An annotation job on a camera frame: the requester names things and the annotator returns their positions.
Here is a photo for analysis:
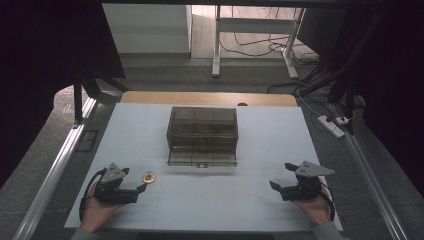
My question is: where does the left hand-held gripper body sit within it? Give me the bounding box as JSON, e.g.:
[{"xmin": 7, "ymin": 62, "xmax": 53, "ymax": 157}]
[{"xmin": 94, "ymin": 162, "xmax": 140, "ymax": 205}]

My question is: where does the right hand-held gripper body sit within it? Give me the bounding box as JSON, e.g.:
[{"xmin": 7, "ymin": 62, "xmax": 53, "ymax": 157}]
[{"xmin": 280, "ymin": 161, "xmax": 336, "ymax": 202}]

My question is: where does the transparent brown drawer box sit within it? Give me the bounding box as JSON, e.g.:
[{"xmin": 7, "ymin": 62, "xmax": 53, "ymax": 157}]
[{"xmin": 166, "ymin": 106, "xmax": 239, "ymax": 168}]

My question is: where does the person's right hand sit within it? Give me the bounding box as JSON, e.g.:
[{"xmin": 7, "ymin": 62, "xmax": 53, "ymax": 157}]
[{"xmin": 293, "ymin": 185, "xmax": 332, "ymax": 227}]

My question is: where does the person's left hand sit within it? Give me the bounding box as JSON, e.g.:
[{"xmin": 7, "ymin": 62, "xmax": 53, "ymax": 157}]
[{"xmin": 80, "ymin": 181, "xmax": 125, "ymax": 233}]

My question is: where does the dark floor hatch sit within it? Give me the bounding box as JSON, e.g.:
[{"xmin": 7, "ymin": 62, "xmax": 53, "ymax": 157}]
[{"xmin": 75, "ymin": 129, "xmax": 100, "ymax": 153}]

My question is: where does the white power strip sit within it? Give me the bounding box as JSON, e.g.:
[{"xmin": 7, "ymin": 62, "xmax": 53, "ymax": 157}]
[{"xmin": 317, "ymin": 114, "xmax": 346, "ymax": 139}]

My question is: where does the white table mat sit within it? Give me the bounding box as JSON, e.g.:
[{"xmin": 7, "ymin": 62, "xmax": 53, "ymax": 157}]
[{"xmin": 64, "ymin": 102, "xmax": 344, "ymax": 233}]

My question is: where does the black metal stand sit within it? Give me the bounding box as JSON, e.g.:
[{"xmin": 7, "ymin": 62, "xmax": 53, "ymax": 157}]
[
  {"xmin": 299, "ymin": 9, "xmax": 393, "ymax": 136},
  {"xmin": 72, "ymin": 70, "xmax": 132, "ymax": 127}
]

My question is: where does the wooden table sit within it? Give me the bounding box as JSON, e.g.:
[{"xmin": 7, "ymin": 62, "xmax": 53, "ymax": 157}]
[{"xmin": 119, "ymin": 90, "xmax": 299, "ymax": 108}]

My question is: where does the black curtain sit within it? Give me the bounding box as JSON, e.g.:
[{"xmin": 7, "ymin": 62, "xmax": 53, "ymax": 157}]
[
  {"xmin": 0, "ymin": 0, "xmax": 126, "ymax": 189},
  {"xmin": 296, "ymin": 6, "xmax": 424, "ymax": 198}
]

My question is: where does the white cabinet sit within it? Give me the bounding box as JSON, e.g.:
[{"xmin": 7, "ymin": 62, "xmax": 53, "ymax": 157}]
[{"xmin": 102, "ymin": 3, "xmax": 193, "ymax": 55}]

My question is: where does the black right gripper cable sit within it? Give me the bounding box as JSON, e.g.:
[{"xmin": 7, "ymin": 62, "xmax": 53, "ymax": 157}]
[{"xmin": 319, "ymin": 181, "xmax": 336, "ymax": 222}]

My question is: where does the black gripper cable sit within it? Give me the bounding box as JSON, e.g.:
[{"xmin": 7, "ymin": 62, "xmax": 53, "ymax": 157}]
[
  {"xmin": 78, "ymin": 168, "xmax": 108, "ymax": 222},
  {"xmin": 319, "ymin": 181, "xmax": 336, "ymax": 222}
]

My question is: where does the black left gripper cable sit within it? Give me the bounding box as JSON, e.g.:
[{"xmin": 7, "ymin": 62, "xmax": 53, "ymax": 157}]
[{"xmin": 78, "ymin": 168, "xmax": 108, "ymax": 222}]

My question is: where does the aluminium rail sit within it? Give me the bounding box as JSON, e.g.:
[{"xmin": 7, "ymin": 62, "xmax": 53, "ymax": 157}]
[
  {"xmin": 12, "ymin": 96, "xmax": 98, "ymax": 240},
  {"xmin": 329, "ymin": 102, "xmax": 410, "ymax": 240}
]

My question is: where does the white power strip cable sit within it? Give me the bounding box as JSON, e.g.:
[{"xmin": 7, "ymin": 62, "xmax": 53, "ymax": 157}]
[{"xmin": 295, "ymin": 90, "xmax": 323, "ymax": 118}]

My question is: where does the black cable bundle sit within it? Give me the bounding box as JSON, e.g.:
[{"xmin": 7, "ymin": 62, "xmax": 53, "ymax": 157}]
[{"xmin": 266, "ymin": 39, "xmax": 338, "ymax": 98}]

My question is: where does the black floor cable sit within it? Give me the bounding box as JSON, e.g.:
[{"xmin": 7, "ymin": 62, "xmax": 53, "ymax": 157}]
[{"xmin": 219, "ymin": 32, "xmax": 288, "ymax": 58}]

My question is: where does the white metal desk frame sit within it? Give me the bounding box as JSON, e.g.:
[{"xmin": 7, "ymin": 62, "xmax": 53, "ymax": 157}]
[{"xmin": 211, "ymin": 4, "xmax": 307, "ymax": 80}]

